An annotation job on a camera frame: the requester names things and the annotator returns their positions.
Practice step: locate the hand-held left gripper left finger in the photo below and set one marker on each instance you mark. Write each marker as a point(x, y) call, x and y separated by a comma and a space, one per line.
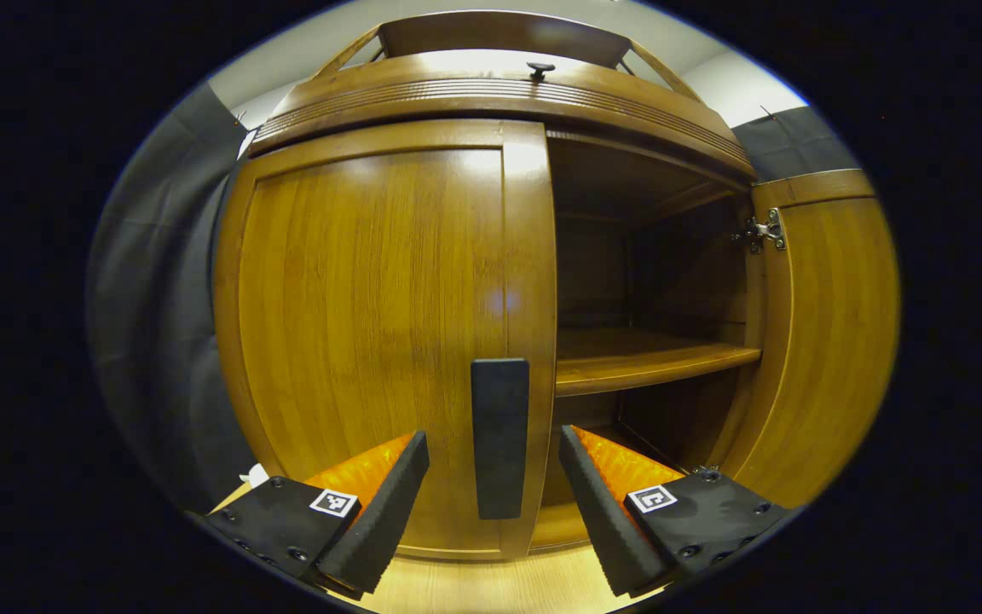
point(389, 512)

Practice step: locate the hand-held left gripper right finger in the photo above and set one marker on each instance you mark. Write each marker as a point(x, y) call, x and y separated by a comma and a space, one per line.
point(606, 520)

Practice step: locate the wooden double-door shoe cabinet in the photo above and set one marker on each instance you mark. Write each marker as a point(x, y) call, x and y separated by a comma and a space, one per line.
point(678, 281)

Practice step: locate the metal door hinge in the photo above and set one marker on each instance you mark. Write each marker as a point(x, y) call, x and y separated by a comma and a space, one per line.
point(765, 232)
point(706, 469)

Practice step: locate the wooden inner cabinet shelf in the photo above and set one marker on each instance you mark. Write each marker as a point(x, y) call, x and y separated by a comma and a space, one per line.
point(627, 358)

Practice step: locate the wooden cabinet drawer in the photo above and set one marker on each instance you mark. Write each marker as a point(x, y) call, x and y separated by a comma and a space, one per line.
point(491, 72)

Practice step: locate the white plush toy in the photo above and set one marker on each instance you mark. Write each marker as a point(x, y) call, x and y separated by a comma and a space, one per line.
point(255, 475)

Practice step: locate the black backdrop cloth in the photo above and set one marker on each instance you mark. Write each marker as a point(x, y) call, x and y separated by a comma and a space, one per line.
point(158, 298)

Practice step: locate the black round drawer knob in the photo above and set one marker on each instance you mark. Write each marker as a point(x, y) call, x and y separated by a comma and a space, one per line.
point(540, 70)

